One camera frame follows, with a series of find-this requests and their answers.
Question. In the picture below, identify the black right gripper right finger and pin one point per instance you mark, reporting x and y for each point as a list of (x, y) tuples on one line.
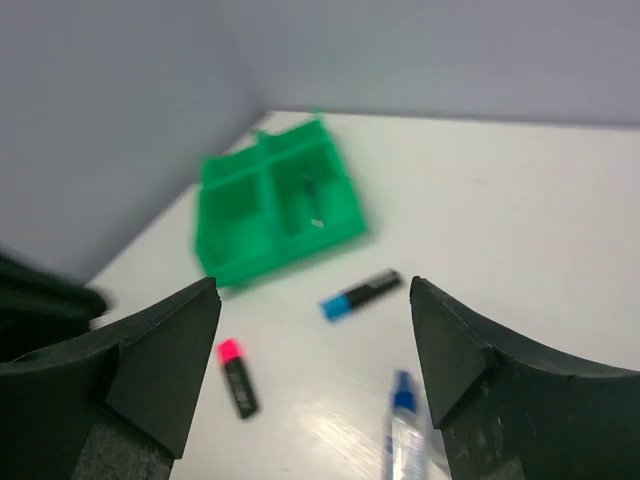
[(509, 407)]

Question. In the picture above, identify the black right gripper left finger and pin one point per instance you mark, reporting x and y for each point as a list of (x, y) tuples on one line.
[(114, 403)]

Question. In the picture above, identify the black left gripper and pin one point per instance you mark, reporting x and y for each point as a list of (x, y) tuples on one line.
[(39, 309)]

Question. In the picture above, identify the blue gel pen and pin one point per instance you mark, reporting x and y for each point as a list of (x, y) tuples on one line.
[(309, 188)]

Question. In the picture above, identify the clear spray bottle blue cap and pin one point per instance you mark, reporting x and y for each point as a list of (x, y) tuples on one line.
[(412, 448)]

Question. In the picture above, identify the pink highlighter marker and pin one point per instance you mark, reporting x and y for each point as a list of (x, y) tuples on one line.
[(231, 361)]

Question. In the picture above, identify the blue highlighter marker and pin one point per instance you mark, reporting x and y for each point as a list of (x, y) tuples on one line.
[(357, 296)]

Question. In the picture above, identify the green compartment tray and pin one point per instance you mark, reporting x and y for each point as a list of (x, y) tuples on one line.
[(252, 215)]

